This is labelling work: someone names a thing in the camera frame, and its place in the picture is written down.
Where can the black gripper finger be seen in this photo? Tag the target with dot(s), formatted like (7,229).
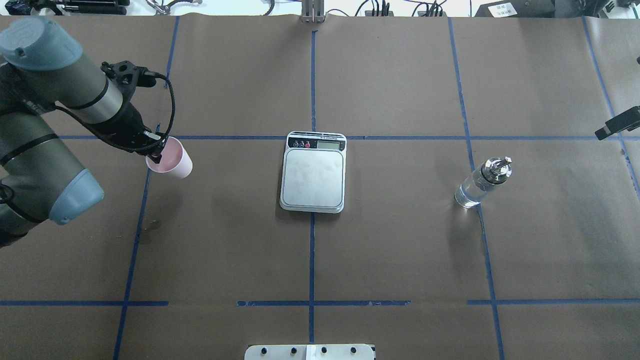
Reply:
(628,120)

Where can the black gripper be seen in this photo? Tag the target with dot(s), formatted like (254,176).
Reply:
(127,121)

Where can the pink plastic cup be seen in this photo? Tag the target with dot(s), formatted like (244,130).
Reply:
(174,160)

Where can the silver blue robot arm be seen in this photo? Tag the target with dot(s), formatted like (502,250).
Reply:
(44,69)

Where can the silver digital kitchen scale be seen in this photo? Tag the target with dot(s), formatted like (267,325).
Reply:
(314,172)

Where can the black box with label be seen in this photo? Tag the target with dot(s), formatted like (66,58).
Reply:
(516,9)

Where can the black folded tripod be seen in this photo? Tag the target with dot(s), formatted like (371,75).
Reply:
(93,7)

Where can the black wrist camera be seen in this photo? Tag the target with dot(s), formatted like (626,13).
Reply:
(128,77)

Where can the aluminium frame post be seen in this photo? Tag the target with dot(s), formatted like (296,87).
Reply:
(313,11)

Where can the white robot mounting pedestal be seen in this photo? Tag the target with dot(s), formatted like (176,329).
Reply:
(340,351)

